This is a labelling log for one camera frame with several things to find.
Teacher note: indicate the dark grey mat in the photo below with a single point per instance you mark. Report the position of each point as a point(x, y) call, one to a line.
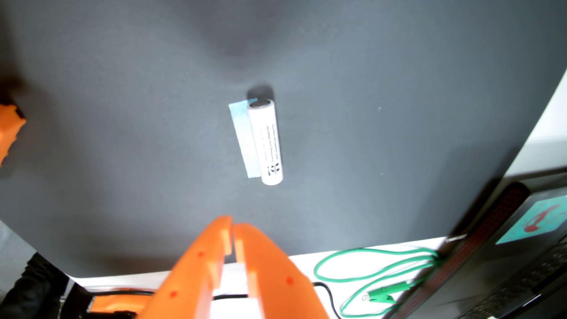
point(398, 133)

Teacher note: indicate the black fabric object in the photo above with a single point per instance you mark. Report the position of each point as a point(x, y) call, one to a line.
point(31, 288)

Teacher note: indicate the white cylindrical battery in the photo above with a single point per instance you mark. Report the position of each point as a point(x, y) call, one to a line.
point(268, 141)

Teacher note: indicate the orange plastic part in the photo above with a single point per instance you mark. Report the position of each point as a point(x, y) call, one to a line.
point(8, 128)

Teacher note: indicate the black laptop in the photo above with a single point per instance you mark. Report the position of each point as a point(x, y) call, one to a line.
point(509, 266)

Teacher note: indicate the light blue tape piece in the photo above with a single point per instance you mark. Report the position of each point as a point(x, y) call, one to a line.
point(243, 137)

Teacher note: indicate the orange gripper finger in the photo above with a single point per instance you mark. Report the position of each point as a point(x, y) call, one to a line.
point(274, 279)
point(195, 270)

